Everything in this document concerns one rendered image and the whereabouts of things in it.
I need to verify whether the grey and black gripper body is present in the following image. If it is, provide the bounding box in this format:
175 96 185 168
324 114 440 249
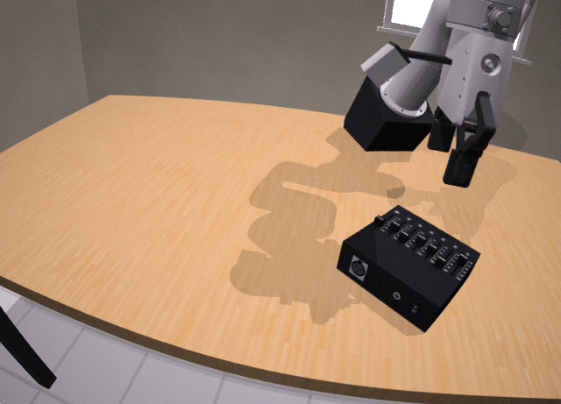
437 22 515 129

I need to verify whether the black lighting desk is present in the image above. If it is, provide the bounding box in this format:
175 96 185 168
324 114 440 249
337 205 481 333

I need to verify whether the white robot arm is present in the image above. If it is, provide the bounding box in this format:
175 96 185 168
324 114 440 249
361 0 536 118

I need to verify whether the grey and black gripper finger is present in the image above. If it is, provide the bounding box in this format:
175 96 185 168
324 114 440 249
427 105 456 152
443 91 496 188

